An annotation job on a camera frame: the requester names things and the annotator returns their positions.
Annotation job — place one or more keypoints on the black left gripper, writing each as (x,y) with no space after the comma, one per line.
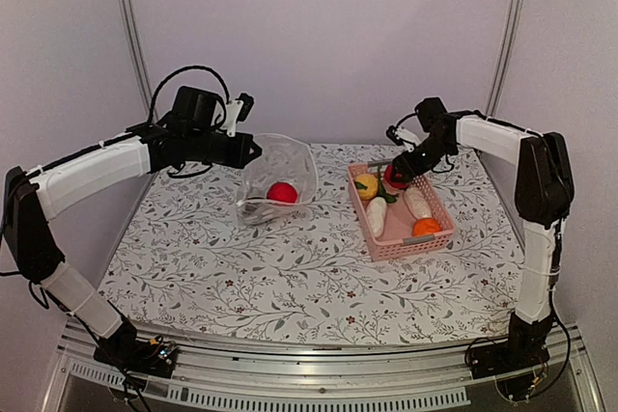
(239,159)

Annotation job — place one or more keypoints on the clear zip top bag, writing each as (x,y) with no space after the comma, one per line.
(284,160)

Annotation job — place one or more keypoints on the orange toy fruit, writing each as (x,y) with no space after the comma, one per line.
(426,226)

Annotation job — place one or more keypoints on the aluminium front rail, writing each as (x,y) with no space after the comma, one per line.
(215,373)

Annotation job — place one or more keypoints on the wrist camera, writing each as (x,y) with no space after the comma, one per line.
(402,137)
(236,111)

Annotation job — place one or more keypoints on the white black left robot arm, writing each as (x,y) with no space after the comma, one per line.
(34,198)

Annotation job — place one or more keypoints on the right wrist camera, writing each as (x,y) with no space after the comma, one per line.
(402,137)

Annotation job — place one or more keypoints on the aluminium frame post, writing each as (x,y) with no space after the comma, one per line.
(509,36)
(136,56)

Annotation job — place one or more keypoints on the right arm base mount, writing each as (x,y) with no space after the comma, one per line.
(485,357)

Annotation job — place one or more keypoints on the yellow toy fruit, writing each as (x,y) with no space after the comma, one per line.
(367,186)

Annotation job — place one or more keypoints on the red toy strawberry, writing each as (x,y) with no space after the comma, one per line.
(393,180)

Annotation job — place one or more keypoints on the white toy radish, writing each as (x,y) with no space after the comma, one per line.
(376,212)
(416,203)

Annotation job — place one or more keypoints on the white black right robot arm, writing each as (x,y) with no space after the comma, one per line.
(544,191)

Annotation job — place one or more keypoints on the white toy radish left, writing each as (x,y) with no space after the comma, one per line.
(376,212)

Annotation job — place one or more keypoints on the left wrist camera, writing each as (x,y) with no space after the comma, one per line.
(236,111)

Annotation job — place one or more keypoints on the white toy radish right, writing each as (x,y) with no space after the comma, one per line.
(416,203)

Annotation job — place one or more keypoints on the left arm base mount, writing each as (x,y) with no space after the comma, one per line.
(155,357)

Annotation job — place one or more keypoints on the pink plastic basket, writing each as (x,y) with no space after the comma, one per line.
(397,240)

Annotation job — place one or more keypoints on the right aluminium frame post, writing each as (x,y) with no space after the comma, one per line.
(509,36)

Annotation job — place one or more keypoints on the floral patterned table mat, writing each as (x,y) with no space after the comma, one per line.
(307,277)

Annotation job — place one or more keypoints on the left aluminium frame post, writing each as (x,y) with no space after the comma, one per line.
(136,56)

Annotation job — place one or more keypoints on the red toy tomato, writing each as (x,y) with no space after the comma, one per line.
(282,192)

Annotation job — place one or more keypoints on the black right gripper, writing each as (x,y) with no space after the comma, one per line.
(407,168)

